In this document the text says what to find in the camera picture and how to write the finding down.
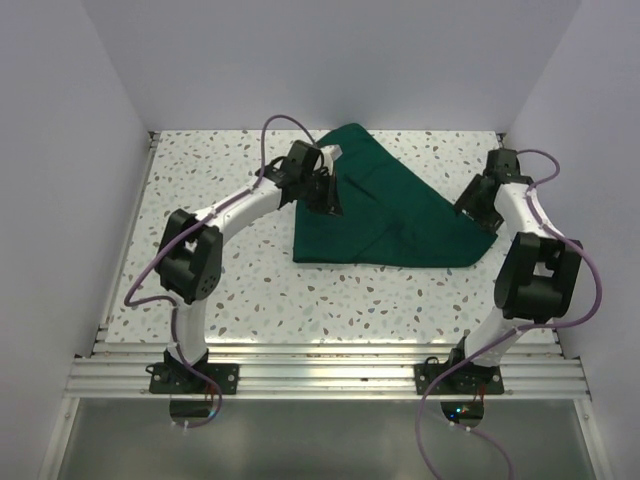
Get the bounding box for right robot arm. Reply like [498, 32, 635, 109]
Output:
[445, 148, 581, 393]

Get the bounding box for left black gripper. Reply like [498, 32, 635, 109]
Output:
[299, 169, 343, 216]

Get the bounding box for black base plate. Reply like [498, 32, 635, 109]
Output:
[413, 352, 505, 396]
[145, 351, 240, 395]

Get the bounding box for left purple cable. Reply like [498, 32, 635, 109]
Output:
[123, 114, 321, 429]

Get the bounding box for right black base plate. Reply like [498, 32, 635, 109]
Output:
[413, 352, 505, 396]

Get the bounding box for aluminium rail frame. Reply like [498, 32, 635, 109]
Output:
[59, 130, 596, 401]

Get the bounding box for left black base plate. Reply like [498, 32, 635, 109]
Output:
[145, 351, 240, 395]

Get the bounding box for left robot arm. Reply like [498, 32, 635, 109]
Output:
[146, 141, 342, 395]

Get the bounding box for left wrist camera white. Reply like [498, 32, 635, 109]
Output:
[320, 144, 342, 163]

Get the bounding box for green surgical cloth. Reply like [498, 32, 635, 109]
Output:
[293, 123, 497, 268]

